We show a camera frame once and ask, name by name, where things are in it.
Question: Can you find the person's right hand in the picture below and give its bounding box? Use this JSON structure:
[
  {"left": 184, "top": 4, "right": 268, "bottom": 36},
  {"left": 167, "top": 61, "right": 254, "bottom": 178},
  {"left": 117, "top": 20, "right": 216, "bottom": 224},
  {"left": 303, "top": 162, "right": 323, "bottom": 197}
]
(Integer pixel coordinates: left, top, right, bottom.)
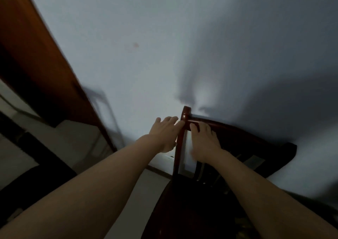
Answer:
[{"left": 189, "top": 122, "right": 224, "bottom": 166}]

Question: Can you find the black cloth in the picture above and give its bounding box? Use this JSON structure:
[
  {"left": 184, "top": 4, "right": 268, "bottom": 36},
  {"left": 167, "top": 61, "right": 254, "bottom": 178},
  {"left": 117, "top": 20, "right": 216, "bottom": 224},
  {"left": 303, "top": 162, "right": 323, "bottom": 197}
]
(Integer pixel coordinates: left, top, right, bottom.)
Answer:
[{"left": 239, "top": 142, "right": 298, "bottom": 179}]

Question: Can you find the dark red wooden chair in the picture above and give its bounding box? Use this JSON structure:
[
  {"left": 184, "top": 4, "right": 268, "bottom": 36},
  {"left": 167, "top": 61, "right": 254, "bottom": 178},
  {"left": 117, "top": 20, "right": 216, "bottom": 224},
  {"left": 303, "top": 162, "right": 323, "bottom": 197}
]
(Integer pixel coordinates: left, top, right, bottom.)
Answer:
[{"left": 141, "top": 105, "right": 297, "bottom": 239}]

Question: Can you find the person's left forearm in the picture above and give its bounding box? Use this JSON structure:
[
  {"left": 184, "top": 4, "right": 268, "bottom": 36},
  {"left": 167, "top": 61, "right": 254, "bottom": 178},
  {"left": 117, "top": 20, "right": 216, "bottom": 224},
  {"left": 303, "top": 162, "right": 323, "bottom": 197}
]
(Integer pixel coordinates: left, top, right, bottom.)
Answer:
[{"left": 0, "top": 135, "right": 161, "bottom": 239}]

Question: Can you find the black furniture piece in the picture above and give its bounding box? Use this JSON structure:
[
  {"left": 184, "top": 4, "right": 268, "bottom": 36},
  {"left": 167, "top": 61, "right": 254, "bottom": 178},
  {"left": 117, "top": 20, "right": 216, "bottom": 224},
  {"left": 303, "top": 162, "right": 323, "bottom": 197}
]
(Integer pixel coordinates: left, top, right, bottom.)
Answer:
[{"left": 0, "top": 112, "right": 77, "bottom": 222}]

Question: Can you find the person's left hand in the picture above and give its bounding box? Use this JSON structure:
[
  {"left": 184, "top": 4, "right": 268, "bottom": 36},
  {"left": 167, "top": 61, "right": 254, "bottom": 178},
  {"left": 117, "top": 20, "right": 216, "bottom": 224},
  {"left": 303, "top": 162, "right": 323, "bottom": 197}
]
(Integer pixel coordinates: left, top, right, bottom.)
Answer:
[{"left": 143, "top": 116, "right": 185, "bottom": 154}]

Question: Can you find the person's right forearm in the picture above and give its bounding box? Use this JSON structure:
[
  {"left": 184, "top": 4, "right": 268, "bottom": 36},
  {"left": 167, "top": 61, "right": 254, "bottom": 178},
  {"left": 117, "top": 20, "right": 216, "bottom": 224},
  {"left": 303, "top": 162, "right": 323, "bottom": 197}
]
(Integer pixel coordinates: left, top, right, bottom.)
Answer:
[{"left": 210, "top": 150, "right": 338, "bottom": 239}]

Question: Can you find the brown wooden door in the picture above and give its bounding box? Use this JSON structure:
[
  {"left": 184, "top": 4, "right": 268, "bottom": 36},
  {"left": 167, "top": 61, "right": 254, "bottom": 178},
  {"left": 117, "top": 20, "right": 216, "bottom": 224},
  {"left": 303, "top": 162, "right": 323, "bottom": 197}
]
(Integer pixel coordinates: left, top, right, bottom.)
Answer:
[{"left": 0, "top": 0, "right": 118, "bottom": 153}]

